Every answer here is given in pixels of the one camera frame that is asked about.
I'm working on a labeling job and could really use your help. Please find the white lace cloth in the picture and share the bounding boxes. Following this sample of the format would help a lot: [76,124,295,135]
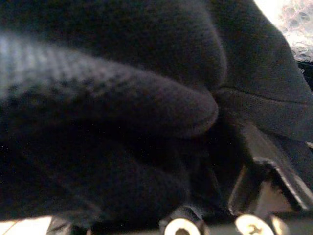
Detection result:
[253,0,313,62]

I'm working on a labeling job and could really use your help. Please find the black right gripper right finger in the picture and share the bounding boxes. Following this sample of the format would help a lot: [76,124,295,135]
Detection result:
[228,122,313,216]

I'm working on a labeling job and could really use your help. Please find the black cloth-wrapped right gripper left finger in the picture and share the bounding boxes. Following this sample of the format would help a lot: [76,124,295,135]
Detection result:
[0,31,219,227]

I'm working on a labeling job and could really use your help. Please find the black cloth garment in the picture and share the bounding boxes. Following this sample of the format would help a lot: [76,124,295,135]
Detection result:
[0,0,313,147]

